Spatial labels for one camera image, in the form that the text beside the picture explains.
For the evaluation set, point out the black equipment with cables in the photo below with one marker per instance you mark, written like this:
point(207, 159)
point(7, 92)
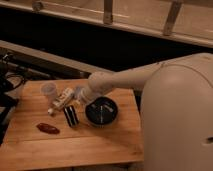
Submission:
point(9, 97)

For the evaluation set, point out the black bowl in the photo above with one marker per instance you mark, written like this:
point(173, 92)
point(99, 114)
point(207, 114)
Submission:
point(102, 111)

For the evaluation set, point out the clear plastic cup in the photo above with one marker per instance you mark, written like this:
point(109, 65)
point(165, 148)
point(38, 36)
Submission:
point(49, 90)

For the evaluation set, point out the blue sponge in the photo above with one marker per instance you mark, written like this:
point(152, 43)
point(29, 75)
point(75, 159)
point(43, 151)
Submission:
point(77, 92)

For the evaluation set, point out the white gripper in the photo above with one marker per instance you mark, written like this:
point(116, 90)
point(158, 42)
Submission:
point(86, 95)

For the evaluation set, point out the red chili pepper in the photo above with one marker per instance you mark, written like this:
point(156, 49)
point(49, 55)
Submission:
point(46, 128)

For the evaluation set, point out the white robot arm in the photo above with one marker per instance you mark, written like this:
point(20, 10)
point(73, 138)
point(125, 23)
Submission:
point(176, 108)

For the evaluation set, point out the metal shelf rail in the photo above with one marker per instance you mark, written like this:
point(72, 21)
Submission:
point(47, 62)

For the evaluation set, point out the white tube bottle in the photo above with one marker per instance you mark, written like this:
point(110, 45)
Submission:
point(59, 102)

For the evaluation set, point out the black white striped eraser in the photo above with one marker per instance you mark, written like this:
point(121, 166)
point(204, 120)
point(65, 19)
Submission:
point(71, 116)

